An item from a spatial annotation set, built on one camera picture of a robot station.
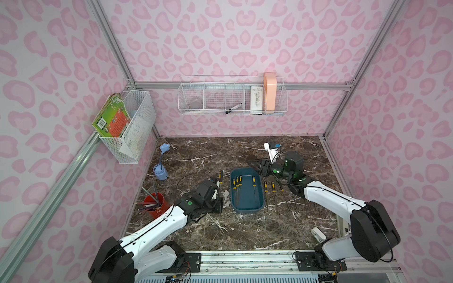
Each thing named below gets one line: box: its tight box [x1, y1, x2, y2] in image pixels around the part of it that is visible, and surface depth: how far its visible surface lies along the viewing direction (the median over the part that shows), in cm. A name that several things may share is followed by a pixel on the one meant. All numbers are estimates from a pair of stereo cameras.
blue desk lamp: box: [153, 143, 171, 181], surface depth 96 cm
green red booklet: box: [92, 93, 132, 138], surface depth 73 cm
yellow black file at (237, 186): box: [235, 176, 239, 206], surface depth 98 cm
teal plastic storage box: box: [230, 167, 265, 214], surface depth 95 cm
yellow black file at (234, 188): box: [232, 178, 238, 208], surface depth 97 cm
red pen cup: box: [143, 192, 171, 220], surface depth 83 cm
